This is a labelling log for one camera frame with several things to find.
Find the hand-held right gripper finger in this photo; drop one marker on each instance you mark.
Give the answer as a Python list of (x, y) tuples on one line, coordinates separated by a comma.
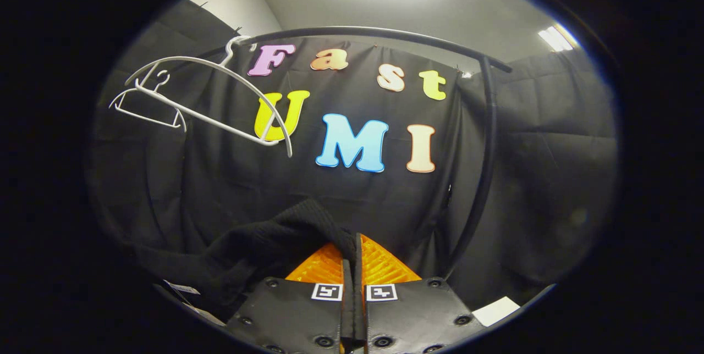
[(358, 310), (346, 310)]

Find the black knit jacket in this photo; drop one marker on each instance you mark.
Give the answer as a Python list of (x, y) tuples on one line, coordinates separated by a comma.
[(258, 249)]

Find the black metal clothes rack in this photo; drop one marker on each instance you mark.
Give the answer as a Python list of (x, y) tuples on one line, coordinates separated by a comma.
[(487, 150)]

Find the white plastic hanger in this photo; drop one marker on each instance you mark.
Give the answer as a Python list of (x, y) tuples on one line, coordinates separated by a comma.
[(220, 123), (148, 117)]

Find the white flat board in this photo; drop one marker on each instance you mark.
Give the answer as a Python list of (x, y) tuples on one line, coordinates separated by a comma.
[(495, 311)]

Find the black backdrop cloth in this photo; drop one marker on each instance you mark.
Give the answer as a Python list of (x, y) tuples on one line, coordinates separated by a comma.
[(550, 178)]

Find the ceiling light panel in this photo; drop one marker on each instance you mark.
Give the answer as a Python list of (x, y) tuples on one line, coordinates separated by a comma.
[(556, 38), (467, 74)]

